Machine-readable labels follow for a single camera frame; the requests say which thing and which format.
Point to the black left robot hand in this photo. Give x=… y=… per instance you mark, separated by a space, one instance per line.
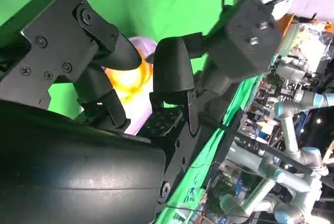
x=216 y=96

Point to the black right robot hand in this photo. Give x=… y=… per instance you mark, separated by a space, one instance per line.
x=78 y=169

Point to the orange white toy bread roll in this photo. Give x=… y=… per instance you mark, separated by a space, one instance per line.
x=130 y=80

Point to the lilac plate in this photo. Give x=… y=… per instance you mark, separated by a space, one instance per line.
x=141 y=115

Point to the green table cloth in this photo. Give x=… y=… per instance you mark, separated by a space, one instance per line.
x=161 y=2

